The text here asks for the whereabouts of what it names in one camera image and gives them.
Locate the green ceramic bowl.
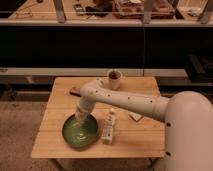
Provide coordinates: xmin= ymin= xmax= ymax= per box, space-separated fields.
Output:
xmin=62 ymin=115 xmax=99 ymax=149

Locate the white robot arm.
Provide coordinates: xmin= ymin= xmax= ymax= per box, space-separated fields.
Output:
xmin=76 ymin=79 xmax=213 ymax=171

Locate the brown rectangular block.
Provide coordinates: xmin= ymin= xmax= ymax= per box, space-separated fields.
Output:
xmin=69 ymin=87 xmax=80 ymax=97

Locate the white squeeze bottle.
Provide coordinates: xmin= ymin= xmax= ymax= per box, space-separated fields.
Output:
xmin=101 ymin=108 xmax=116 ymax=144

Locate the white cup with brown contents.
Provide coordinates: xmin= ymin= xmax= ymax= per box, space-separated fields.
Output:
xmin=107 ymin=69 xmax=122 ymax=90

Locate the white sponge block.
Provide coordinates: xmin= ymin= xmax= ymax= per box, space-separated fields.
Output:
xmin=129 ymin=112 xmax=143 ymax=122

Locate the black device on shelf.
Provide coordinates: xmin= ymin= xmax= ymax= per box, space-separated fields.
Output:
xmin=73 ymin=4 xmax=85 ymax=16

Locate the red tray on shelf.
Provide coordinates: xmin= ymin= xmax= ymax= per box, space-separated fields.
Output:
xmin=113 ymin=0 xmax=175 ymax=19

